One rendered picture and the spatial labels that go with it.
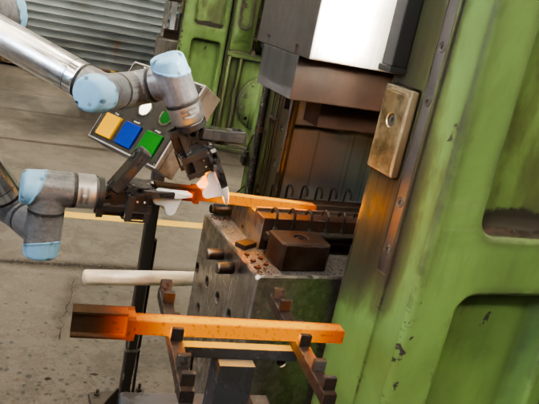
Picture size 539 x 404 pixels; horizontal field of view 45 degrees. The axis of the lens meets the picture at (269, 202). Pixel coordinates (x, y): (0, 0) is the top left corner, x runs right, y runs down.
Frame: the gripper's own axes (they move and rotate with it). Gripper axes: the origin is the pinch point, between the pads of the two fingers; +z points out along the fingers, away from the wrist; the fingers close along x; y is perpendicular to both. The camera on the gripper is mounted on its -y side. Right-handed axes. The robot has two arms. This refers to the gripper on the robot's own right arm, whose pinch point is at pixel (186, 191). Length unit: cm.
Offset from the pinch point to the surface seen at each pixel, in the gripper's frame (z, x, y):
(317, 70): 21.4, 8.0, -32.6
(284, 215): 23.3, 4.9, 2.2
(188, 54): 136, -466, 10
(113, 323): -24, 49, 7
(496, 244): 46, 48, -10
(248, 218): 17.2, -1.3, 5.9
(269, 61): 16.4, -7.0, -31.4
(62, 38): 60, -789, 49
